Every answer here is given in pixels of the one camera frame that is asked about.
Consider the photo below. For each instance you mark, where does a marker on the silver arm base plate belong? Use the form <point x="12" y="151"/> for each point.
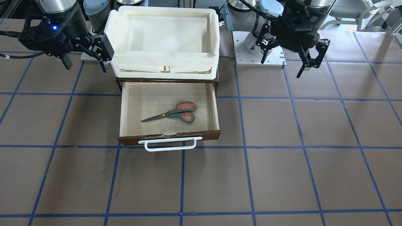
<point x="247" y="53"/>

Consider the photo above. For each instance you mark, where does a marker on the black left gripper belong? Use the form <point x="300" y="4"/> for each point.
<point x="321" y="45"/>

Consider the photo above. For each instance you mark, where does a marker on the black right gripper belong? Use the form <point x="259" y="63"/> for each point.
<point x="76" y="25"/>

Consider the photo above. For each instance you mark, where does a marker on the grey orange scissors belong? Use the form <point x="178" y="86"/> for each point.
<point x="183" y="111"/>

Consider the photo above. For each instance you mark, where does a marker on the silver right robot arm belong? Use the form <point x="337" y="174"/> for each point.
<point x="137" y="41"/>

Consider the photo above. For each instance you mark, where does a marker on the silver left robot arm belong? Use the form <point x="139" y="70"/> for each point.
<point x="240" y="15"/>

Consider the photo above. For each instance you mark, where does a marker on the white tray on cabinet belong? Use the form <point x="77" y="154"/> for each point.
<point x="164" y="43"/>

